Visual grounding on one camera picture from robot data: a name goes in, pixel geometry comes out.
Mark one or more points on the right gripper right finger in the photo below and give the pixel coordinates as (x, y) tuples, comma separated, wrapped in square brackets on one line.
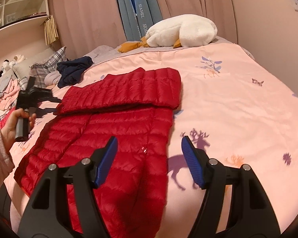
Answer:
[(251, 213)]

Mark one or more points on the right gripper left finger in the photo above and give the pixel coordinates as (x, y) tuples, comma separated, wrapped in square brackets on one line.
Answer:
[(47, 212)]

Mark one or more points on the red puffer jacket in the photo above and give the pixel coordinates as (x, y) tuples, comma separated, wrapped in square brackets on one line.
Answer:
[(136, 108)]

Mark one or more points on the pile of pink clothes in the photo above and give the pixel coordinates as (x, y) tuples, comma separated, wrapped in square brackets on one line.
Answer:
[(9, 90)]

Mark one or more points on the person's left hand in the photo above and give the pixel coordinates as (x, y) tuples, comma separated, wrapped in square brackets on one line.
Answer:
[(8, 131)]

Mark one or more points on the plaid pillow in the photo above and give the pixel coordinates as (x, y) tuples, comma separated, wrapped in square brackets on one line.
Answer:
[(42, 69)]

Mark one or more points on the small plush toys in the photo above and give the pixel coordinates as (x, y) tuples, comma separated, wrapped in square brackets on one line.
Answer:
[(7, 65)]

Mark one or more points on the navy blue garment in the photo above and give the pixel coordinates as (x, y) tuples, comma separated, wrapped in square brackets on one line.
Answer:
[(71, 71)]

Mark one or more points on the pink curtain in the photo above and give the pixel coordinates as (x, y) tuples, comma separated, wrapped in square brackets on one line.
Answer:
[(86, 24)]

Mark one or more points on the pink printed duvet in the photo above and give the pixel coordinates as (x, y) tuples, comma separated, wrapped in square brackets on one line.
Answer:
[(230, 107)]

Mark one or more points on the white goose plush toy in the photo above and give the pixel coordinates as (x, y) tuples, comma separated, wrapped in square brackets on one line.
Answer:
[(186, 30)]

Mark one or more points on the white wall shelf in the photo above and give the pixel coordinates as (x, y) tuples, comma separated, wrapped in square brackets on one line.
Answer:
[(15, 11)]

